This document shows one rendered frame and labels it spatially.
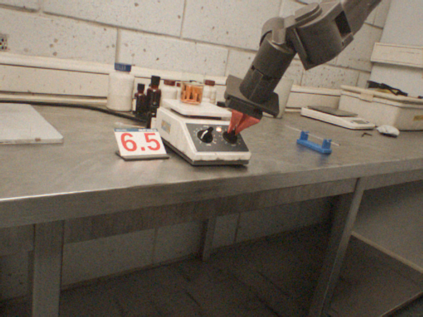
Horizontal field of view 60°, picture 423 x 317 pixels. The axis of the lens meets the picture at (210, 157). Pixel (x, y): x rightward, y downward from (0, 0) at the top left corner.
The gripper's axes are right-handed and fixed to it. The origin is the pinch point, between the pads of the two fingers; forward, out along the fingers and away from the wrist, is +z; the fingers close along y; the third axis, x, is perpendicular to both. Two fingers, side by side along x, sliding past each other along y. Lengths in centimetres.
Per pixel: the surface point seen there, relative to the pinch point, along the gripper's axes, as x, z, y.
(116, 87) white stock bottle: -28.3, 21.2, 27.3
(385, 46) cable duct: -129, 12, -83
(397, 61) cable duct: -120, 13, -89
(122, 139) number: 7.1, 5.5, 19.1
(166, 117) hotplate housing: -3.5, 5.8, 12.7
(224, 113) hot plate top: -4.4, 0.3, 2.1
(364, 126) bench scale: -63, 23, -62
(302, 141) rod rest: -21.5, 11.4, -24.3
